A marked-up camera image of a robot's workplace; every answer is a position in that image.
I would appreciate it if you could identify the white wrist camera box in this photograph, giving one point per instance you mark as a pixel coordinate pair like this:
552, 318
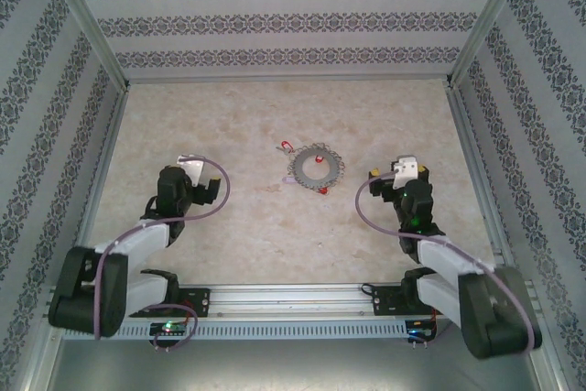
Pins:
405, 170
191, 170

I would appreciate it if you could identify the aluminium frame post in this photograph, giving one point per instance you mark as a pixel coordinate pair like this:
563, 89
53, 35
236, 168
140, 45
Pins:
87, 20
492, 20

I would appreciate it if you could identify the grey metal front panel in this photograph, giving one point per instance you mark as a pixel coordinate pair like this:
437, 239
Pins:
293, 368

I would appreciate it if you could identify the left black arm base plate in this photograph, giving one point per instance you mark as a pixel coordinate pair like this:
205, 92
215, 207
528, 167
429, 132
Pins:
201, 301

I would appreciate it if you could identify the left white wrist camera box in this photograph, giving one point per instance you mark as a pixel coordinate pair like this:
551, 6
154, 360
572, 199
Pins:
191, 170

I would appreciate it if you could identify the grey keyring disc with rings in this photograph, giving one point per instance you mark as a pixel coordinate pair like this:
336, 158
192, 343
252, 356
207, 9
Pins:
300, 173

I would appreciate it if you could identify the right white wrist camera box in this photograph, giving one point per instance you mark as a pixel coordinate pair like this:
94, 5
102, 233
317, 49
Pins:
405, 170

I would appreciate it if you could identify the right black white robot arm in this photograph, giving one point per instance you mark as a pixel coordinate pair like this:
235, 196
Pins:
499, 318

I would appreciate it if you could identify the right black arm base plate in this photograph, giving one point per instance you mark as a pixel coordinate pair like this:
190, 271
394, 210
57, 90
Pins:
384, 301

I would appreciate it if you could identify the small circuit board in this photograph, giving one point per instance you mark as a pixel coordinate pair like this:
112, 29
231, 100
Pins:
419, 329
168, 328

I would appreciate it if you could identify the right small circuit board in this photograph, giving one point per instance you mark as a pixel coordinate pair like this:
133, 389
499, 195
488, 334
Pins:
419, 329

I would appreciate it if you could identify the aluminium mounting rail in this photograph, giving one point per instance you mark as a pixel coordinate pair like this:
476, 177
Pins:
293, 299

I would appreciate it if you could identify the aluminium table side rail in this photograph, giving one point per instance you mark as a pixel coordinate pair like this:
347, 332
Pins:
111, 148
469, 148

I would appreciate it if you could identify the left small circuit board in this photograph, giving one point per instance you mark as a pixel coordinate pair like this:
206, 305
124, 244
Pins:
168, 328

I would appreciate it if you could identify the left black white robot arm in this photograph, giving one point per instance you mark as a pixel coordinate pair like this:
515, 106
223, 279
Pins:
78, 299

